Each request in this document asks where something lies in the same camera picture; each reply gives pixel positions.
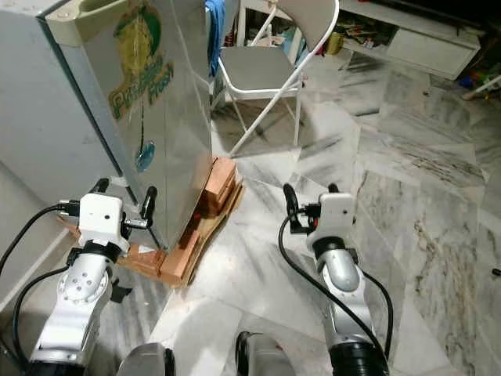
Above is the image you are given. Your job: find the silver mini fridge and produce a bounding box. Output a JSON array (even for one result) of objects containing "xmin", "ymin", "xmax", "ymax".
[{"xmin": 0, "ymin": 0, "xmax": 214, "ymax": 250}]

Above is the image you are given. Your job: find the blue hanging cloth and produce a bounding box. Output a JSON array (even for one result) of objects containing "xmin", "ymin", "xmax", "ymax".
[{"xmin": 206, "ymin": 0, "xmax": 226, "ymax": 78}]

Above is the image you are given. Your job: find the long black left arm cable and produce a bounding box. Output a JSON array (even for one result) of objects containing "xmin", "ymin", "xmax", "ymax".
[{"xmin": 0, "ymin": 204, "xmax": 65, "ymax": 275}]

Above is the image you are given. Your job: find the small black floor clip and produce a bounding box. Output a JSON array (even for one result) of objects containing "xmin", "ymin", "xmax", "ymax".
[{"xmin": 111, "ymin": 284, "xmax": 132, "ymax": 303}]

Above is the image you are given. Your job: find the white TV stand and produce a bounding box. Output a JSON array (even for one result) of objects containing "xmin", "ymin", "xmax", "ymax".
[{"xmin": 340, "ymin": 0, "xmax": 483, "ymax": 81}]

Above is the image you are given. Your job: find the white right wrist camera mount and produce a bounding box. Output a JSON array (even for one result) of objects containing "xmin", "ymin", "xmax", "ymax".
[{"xmin": 316, "ymin": 192, "xmax": 356, "ymax": 240}]

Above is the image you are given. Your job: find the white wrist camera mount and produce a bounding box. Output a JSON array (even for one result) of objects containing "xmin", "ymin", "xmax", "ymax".
[
  {"xmin": 80, "ymin": 193, "xmax": 127, "ymax": 253},
  {"xmin": 316, "ymin": 192, "xmax": 356, "ymax": 240}
]

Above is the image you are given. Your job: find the grey left robot leg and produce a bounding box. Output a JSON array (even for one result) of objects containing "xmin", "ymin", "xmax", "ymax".
[{"xmin": 116, "ymin": 342, "xmax": 178, "ymax": 376}]

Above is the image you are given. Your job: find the short black arm cable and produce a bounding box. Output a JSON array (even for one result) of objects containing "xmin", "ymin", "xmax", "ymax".
[
  {"xmin": 11, "ymin": 266, "xmax": 73, "ymax": 373},
  {"xmin": 362, "ymin": 271, "xmax": 395, "ymax": 349}
]

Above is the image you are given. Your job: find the gold metal can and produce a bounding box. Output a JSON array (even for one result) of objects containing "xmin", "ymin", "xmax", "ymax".
[{"xmin": 326, "ymin": 32, "xmax": 346, "ymax": 56}]

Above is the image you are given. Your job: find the grey black right robot leg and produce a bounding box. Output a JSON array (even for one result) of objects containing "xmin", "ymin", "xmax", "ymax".
[{"xmin": 235, "ymin": 331, "xmax": 300, "ymax": 376}]

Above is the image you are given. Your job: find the short black right arm cable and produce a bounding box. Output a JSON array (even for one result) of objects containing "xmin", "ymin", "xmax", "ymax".
[{"xmin": 362, "ymin": 271, "xmax": 395, "ymax": 349}]

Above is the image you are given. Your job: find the short black left arm cable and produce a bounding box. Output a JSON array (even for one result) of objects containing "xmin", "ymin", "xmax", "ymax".
[{"xmin": 11, "ymin": 266, "xmax": 73, "ymax": 373}]

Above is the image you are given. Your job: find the white grey folding chair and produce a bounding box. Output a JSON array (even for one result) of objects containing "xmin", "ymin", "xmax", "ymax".
[{"xmin": 215, "ymin": 0, "xmax": 342, "ymax": 157}]

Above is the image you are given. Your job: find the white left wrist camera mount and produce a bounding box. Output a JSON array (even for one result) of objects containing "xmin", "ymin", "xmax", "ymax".
[{"xmin": 80, "ymin": 193, "xmax": 127, "ymax": 253}]

